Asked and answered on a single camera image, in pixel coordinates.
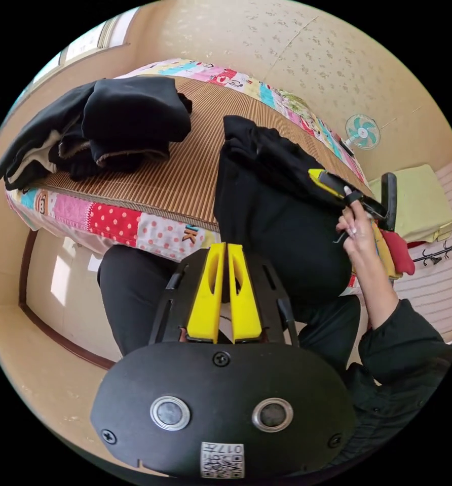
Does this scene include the window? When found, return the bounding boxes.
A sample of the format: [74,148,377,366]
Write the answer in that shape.
[31,7,136,84]

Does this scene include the yellow garment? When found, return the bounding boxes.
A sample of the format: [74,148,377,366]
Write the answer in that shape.
[370,220,404,282]

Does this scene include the black coat rack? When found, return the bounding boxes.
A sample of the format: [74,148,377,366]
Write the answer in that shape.
[411,231,452,267]

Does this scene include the person's body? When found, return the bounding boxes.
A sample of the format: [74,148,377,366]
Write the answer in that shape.
[96,245,452,470]

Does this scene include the person's right hand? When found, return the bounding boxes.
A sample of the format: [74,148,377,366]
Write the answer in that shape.
[335,185,379,263]

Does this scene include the black long sleeve shirt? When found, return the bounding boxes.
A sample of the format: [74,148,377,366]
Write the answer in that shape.
[212,115,375,301]

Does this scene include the white fan with teal blades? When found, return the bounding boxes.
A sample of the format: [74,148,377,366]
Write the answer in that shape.
[340,113,382,153]

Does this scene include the pile of clothes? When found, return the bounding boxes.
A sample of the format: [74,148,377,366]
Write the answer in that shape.
[0,75,193,191]

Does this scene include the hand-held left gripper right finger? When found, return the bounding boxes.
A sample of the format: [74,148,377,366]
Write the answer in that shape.
[227,244,263,345]

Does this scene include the person's right forearm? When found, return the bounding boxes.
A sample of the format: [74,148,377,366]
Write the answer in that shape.
[347,247,452,385]

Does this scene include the bed with woven mat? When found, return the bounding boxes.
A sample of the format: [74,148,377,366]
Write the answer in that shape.
[5,58,374,298]

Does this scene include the light green cushion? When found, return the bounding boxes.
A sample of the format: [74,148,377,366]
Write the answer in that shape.
[368,163,452,244]

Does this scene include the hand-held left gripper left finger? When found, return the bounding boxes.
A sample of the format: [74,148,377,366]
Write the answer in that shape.
[185,242,227,345]

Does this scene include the red garment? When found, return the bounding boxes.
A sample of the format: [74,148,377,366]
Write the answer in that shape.
[381,229,417,278]

